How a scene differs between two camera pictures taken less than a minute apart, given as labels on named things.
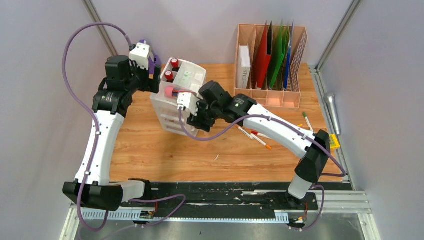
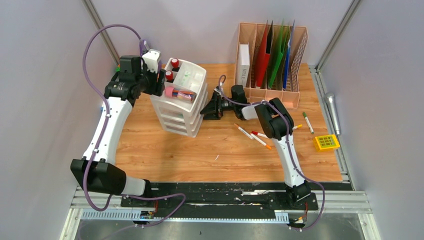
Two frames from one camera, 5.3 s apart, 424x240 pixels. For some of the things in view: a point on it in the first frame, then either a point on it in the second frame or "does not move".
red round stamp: (174, 62) does not move
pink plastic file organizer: (267, 62) does not move
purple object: (152, 65) → (142, 48)
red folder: (264, 61) does not move
